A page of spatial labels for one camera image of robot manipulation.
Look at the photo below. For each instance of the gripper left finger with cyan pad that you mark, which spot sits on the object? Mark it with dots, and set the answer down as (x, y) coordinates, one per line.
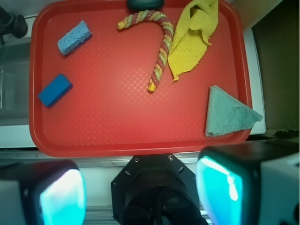
(42, 193)

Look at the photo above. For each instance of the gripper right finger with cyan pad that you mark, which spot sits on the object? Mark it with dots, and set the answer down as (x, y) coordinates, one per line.
(253, 183)

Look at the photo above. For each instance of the light blue sponge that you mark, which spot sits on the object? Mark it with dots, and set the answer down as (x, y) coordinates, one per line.
(74, 38)

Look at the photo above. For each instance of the teal folded cloth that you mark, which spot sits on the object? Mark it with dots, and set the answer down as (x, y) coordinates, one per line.
(226, 115)

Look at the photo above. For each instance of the red plastic tray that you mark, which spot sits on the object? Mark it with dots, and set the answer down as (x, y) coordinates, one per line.
(109, 111)

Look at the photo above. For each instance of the dark blue block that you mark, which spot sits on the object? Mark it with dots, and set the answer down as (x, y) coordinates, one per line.
(55, 90)

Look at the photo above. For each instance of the black knob fixture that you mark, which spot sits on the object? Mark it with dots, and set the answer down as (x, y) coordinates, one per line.
(11, 23)

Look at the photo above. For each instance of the yellow cloth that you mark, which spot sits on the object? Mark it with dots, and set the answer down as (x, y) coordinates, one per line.
(196, 24)

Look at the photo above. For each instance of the dark green round object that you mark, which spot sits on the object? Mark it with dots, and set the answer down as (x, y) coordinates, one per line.
(141, 5)

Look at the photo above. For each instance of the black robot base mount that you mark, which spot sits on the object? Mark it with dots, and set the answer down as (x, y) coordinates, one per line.
(156, 190)

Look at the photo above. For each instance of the multicolour twisted rope toy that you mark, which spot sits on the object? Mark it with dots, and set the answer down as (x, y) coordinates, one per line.
(165, 47)

